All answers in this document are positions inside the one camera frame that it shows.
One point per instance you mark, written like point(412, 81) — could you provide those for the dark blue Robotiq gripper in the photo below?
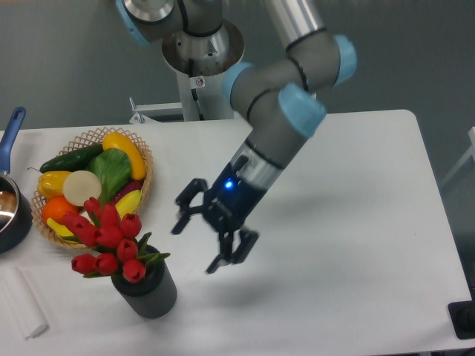
point(229, 200)

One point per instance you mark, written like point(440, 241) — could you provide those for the red tulip bouquet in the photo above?
point(114, 239)

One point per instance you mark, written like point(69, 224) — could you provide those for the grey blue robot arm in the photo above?
point(205, 51)

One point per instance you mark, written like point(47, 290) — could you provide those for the dark grey ribbed vase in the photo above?
point(146, 284)

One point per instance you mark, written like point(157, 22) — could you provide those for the purple eggplant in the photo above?
point(129, 187)

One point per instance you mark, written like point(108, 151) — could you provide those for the yellow banana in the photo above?
point(126, 205)

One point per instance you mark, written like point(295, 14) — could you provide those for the green leafy cabbage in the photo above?
point(113, 168)

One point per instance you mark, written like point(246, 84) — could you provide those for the yellow squash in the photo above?
point(123, 143)

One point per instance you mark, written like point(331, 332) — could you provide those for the beige round disc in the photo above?
point(80, 186)

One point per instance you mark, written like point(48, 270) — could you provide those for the green cucumber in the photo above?
point(71, 161)

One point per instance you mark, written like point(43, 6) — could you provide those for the orange fruit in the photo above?
point(56, 208)

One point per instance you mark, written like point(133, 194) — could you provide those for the yellow bell pepper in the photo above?
point(50, 184)

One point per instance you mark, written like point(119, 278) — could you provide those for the white rolled cloth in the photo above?
point(27, 312)

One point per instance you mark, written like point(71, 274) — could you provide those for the black device at table edge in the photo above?
point(462, 317)

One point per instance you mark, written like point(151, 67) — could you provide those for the white chair part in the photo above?
point(462, 166)

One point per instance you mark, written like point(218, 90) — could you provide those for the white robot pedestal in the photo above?
point(202, 97)

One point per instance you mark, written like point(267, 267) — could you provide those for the white metal base bracket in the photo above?
point(152, 113)

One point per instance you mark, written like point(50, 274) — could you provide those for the blue handled saucepan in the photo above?
point(16, 214)

